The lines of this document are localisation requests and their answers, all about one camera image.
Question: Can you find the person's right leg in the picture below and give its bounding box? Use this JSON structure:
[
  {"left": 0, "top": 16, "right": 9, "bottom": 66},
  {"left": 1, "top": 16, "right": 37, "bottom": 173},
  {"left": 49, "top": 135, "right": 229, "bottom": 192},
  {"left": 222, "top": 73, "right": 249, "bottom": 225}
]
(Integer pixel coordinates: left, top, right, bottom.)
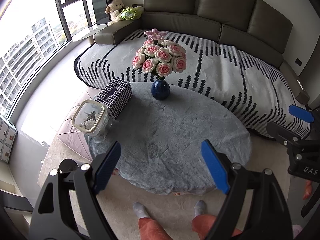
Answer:
[{"left": 192, "top": 214, "right": 243, "bottom": 240}]

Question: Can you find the plush cabbage toy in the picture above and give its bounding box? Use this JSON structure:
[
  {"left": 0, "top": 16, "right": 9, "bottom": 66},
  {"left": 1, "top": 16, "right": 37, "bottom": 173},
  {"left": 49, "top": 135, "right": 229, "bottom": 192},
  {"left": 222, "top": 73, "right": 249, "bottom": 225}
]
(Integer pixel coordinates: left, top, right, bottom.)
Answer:
[{"left": 119, "top": 6, "right": 145, "bottom": 21}]

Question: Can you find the striped grey blanket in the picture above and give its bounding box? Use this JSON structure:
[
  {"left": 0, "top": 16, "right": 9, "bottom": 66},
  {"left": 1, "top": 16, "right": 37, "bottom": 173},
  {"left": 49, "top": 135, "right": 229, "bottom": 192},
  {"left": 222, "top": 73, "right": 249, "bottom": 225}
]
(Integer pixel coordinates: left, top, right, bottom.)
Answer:
[{"left": 74, "top": 29, "right": 312, "bottom": 139}]

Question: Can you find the white shelf unit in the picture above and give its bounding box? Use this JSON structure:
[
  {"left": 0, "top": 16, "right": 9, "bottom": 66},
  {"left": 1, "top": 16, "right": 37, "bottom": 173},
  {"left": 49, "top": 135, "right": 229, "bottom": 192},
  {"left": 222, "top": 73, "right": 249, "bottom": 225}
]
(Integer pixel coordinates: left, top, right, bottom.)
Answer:
[{"left": 0, "top": 190, "right": 34, "bottom": 240}]

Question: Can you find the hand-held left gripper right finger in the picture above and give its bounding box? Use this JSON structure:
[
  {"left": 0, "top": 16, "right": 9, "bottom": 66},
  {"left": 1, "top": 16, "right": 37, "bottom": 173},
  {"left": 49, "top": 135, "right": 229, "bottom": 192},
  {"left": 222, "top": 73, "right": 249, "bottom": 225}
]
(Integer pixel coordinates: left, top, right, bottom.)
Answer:
[{"left": 201, "top": 139, "right": 293, "bottom": 240}]

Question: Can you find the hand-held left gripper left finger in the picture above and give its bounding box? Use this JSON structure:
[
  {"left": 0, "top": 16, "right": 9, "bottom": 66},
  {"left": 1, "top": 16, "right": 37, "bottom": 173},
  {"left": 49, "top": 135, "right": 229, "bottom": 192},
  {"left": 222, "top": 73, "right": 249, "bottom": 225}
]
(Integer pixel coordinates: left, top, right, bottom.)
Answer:
[{"left": 29, "top": 141, "right": 122, "bottom": 240}]

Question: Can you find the grey oval coffee table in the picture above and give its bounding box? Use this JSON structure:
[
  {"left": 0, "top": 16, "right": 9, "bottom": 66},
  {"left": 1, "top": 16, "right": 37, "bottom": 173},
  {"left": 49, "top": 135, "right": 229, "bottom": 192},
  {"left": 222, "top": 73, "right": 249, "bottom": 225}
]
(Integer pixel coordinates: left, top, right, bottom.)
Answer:
[{"left": 85, "top": 81, "right": 251, "bottom": 195}]

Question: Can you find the studded tissue box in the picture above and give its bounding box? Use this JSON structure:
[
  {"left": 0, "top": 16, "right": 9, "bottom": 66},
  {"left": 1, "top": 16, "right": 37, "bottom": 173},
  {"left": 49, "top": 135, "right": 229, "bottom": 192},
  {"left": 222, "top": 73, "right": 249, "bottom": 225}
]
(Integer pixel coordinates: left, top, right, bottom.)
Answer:
[{"left": 94, "top": 78, "right": 133, "bottom": 120}]

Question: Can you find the round white side table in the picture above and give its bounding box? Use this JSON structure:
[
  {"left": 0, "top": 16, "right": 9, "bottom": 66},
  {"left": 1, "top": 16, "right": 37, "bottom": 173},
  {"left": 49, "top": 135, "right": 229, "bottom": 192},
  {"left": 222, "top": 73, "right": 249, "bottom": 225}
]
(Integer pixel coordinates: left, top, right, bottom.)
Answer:
[{"left": 72, "top": 24, "right": 107, "bottom": 42}]

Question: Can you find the dark blue vase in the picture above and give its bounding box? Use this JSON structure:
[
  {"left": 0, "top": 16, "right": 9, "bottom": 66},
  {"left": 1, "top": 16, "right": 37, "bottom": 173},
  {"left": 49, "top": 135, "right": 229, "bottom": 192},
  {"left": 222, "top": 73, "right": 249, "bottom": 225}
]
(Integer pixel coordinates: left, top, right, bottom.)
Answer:
[{"left": 151, "top": 79, "right": 170, "bottom": 101}]

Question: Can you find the person's left leg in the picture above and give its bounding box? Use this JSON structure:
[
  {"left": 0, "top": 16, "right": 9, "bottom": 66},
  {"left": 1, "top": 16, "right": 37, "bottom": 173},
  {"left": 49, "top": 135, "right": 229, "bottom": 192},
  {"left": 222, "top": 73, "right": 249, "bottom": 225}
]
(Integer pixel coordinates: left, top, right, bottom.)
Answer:
[{"left": 139, "top": 216, "right": 175, "bottom": 240}]

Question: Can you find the pink tufted ottoman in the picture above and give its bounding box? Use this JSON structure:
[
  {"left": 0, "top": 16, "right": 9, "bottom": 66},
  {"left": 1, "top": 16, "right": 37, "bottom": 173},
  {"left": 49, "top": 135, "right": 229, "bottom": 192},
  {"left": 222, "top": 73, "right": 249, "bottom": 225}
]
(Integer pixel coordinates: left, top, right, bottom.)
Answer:
[{"left": 57, "top": 87, "right": 103, "bottom": 163}]

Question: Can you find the clear lidded plastic container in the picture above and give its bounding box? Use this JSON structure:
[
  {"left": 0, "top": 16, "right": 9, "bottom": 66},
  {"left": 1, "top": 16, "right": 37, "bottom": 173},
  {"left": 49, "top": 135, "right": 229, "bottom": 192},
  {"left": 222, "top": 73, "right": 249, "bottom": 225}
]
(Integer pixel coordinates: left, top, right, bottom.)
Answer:
[{"left": 72, "top": 99, "right": 114, "bottom": 137}]

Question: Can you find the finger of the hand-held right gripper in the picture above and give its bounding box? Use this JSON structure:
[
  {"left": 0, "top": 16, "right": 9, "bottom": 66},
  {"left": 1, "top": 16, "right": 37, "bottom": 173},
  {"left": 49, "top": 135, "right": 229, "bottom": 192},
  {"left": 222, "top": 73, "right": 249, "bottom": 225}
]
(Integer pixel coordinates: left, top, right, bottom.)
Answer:
[
  {"left": 266, "top": 122, "right": 300, "bottom": 147},
  {"left": 288, "top": 104, "right": 320, "bottom": 128}
]

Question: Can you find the grey round trash bin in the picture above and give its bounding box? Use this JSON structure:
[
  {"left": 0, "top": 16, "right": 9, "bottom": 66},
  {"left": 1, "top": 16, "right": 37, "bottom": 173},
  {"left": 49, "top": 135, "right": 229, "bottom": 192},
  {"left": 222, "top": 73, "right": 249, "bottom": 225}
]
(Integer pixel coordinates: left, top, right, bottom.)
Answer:
[{"left": 59, "top": 158, "right": 82, "bottom": 190}]

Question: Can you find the person's leg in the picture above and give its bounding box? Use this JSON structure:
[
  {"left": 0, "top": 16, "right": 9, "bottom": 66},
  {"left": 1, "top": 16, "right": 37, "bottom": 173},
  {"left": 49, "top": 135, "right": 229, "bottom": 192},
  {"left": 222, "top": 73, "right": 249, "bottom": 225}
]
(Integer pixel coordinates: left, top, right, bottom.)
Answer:
[
  {"left": 139, "top": 216, "right": 175, "bottom": 240},
  {"left": 192, "top": 214, "right": 243, "bottom": 240}
]

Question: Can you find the grey patterned sock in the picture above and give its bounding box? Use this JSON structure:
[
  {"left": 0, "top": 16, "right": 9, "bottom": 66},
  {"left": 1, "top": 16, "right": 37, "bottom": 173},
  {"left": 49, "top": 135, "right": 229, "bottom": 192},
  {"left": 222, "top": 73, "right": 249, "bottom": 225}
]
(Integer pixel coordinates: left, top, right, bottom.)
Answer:
[
  {"left": 194, "top": 200, "right": 207, "bottom": 217},
  {"left": 133, "top": 201, "right": 150, "bottom": 218}
]

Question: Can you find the plush sheep toy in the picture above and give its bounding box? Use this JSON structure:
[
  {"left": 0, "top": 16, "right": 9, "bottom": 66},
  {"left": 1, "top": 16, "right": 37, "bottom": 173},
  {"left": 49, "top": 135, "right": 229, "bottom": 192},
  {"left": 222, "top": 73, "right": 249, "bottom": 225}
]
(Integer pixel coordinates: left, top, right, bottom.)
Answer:
[{"left": 105, "top": 0, "right": 125, "bottom": 26}]

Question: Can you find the person's right hand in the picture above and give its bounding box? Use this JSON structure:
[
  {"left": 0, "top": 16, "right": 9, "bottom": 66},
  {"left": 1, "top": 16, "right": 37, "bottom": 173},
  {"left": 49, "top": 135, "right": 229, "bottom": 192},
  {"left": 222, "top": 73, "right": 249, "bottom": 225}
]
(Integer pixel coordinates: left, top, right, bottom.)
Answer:
[{"left": 302, "top": 181, "right": 313, "bottom": 200}]

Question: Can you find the olive leather sofa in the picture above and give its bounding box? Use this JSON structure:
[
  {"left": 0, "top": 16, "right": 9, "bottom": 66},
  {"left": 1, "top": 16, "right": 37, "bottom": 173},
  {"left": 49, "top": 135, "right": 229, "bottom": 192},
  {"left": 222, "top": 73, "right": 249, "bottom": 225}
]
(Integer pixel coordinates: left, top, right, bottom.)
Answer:
[{"left": 93, "top": 0, "right": 310, "bottom": 103}]

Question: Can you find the tall dark panel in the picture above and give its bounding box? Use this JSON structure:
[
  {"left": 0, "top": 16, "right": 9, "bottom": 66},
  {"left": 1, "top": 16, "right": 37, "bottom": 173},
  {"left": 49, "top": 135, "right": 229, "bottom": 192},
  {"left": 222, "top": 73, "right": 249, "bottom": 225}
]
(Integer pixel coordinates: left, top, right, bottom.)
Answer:
[{"left": 89, "top": 0, "right": 109, "bottom": 23}]

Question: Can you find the white animal-print drawer cabinet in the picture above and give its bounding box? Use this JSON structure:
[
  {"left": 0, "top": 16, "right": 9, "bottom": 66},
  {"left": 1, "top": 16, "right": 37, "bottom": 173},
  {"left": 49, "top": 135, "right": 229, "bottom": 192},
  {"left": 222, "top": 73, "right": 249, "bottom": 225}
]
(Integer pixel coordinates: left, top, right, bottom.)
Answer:
[{"left": 0, "top": 116, "right": 18, "bottom": 164}]

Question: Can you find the pink crochet rose bouquet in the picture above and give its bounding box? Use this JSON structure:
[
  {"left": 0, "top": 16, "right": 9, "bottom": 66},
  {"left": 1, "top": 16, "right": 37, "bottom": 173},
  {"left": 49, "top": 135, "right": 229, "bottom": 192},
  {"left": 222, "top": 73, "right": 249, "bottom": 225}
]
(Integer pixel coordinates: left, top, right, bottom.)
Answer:
[{"left": 132, "top": 29, "right": 187, "bottom": 82}]

